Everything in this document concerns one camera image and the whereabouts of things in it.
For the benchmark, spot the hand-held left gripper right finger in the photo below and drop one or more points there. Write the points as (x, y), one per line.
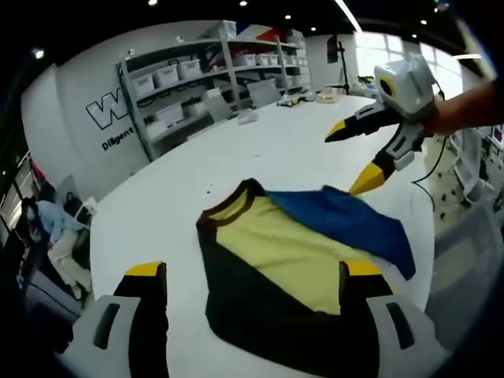
(378, 319)

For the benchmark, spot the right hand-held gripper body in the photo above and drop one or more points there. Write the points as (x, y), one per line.
(409, 86)

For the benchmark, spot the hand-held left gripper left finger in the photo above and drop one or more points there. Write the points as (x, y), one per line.
(126, 319)

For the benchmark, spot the yellow garment with dark sleeves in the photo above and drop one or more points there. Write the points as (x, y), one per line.
(275, 244)

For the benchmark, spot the black monitor on stand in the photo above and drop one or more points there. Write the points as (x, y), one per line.
(332, 47)

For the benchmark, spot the ceiling light strip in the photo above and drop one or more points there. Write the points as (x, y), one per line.
(348, 13)

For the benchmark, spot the grey mesh chair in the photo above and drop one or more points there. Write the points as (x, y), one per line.
(460, 267)

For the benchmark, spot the small white box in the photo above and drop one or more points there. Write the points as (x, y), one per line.
(86, 212)

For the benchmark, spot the small white cloth bundle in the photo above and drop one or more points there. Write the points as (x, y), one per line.
(247, 117)

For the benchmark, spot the black handbag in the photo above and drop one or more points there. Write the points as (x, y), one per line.
(73, 201)

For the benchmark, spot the grey metal storage shelf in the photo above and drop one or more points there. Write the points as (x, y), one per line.
(228, 71)

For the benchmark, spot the row of white storage bins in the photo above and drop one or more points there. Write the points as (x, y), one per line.
(165, 76)

